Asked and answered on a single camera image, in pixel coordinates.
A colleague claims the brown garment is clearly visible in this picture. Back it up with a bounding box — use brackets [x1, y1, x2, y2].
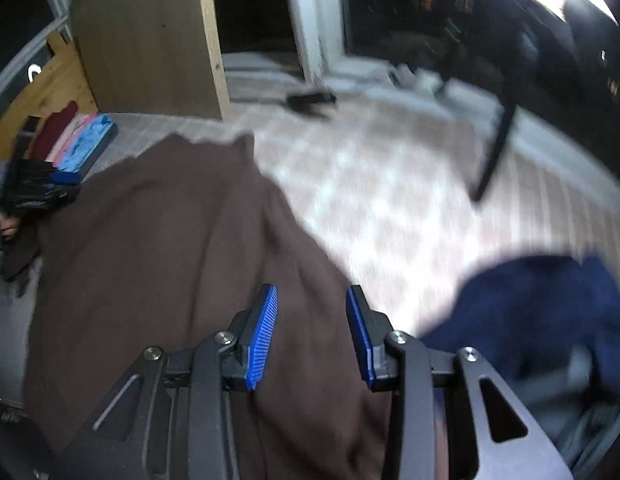
[7, 134, 391, 479]

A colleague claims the wooden cabinet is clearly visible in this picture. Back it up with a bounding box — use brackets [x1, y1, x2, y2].
[0, 0, 229, 162]

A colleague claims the navy blue garment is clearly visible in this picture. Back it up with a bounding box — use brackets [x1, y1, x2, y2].
[421, 255, 620, 400]

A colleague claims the left hand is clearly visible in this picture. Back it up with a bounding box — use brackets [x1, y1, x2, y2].
[0, 216, 19, 240]

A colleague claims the white window frame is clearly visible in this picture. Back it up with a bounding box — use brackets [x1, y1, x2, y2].
[288, 0, 346, 82]

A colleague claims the stack of folded clothes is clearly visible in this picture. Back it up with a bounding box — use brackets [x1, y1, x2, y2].
[27, 101, 118, 183]

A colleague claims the ring light on tripod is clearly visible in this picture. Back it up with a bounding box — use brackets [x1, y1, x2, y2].
[436, 0, 620, 204]

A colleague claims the black power adapter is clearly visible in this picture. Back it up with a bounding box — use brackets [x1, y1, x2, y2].
[285, 91, 337, 112]

